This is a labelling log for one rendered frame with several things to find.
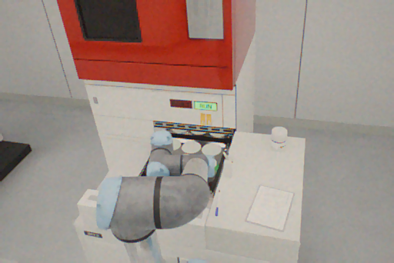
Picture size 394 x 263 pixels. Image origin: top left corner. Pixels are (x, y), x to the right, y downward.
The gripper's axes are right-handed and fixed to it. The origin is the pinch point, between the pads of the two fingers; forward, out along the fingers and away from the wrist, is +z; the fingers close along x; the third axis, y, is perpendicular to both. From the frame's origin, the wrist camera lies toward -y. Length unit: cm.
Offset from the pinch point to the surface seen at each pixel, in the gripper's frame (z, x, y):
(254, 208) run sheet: 0.5, -32.1, 8.2
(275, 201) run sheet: 0.5, -39.6, 13.5
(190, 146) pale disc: 7, 7, 50
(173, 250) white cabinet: 20.1, -0.7, -4.1
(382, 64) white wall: 29, -107, 207
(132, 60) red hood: -38, 33, 54
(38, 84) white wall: 73, 234, 207
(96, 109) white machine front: -4, 63, 58
